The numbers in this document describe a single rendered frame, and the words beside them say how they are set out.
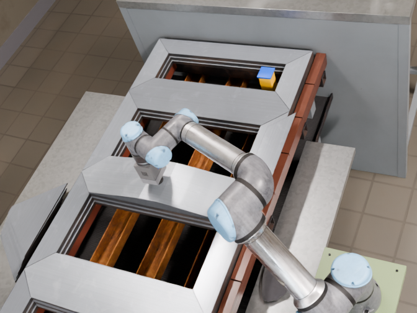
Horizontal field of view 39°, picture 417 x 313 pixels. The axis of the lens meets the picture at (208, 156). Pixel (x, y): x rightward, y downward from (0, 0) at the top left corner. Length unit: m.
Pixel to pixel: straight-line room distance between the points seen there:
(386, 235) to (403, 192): 0.26
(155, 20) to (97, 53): 1.61
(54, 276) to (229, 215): 0.81
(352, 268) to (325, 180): 0.57
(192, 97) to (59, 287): 0.93
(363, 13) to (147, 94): 0.95
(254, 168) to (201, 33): 1.16
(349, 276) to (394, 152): 1.26
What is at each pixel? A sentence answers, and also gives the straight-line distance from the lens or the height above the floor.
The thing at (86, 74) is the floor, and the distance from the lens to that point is 4.22.
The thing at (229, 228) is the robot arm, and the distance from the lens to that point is 1.63.
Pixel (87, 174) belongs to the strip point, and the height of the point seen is 0.87.
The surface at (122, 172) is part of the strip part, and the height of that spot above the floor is 0.89.
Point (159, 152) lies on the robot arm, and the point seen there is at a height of 1.19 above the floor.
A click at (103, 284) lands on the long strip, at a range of 2.09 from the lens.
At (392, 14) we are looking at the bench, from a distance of 2.37.
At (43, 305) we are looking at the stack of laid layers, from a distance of 2.20.
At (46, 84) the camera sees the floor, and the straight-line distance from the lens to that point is 4.32.
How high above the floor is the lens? 2.58
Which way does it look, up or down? 50 degrees down
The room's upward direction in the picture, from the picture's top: 22 degrees counter-clockwise
